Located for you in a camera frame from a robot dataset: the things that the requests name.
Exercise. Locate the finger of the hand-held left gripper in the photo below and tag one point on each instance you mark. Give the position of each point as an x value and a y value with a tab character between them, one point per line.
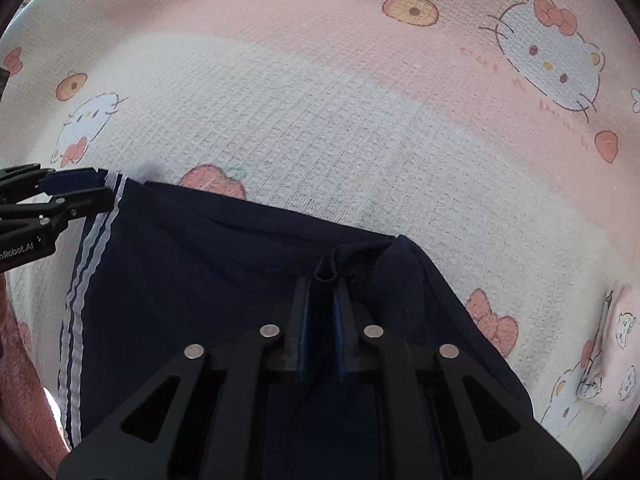
75	181
85	201

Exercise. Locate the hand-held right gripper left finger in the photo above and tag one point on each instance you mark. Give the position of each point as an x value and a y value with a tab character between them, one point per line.
302	335

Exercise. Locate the pink cat print blanket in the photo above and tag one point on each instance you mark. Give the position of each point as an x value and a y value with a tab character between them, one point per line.
350	135

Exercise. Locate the folded pink printed garment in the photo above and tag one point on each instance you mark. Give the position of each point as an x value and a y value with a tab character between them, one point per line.
620	355

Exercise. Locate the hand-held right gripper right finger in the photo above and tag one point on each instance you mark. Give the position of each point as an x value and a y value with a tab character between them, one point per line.
342	335

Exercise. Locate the navy shorts with white stripes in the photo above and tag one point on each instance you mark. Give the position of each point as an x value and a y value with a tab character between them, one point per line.
200	260

